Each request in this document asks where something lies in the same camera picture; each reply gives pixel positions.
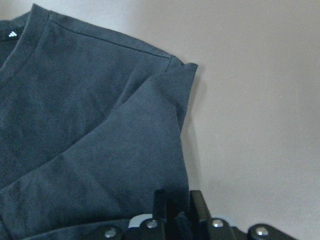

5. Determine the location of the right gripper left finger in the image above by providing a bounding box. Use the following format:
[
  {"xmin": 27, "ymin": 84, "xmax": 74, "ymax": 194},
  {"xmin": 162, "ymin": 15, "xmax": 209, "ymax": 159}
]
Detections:
[{"xmin": 152, "ymin": 190, "xmax": 167, "ymax": 222}]

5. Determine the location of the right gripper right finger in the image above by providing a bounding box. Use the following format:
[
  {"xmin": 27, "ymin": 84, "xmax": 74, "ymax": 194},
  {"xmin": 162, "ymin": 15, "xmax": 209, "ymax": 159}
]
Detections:
[{"xmin": 189, "ymin": 190, "xmax": 211, "ymax": 227}]

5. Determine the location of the black t-shirt with logo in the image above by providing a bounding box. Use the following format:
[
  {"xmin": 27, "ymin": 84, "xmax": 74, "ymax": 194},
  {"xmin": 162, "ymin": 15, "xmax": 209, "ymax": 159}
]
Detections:
[{"xmin": 0, "ymin": 4, "xmax": 198, "ymax": 240}]

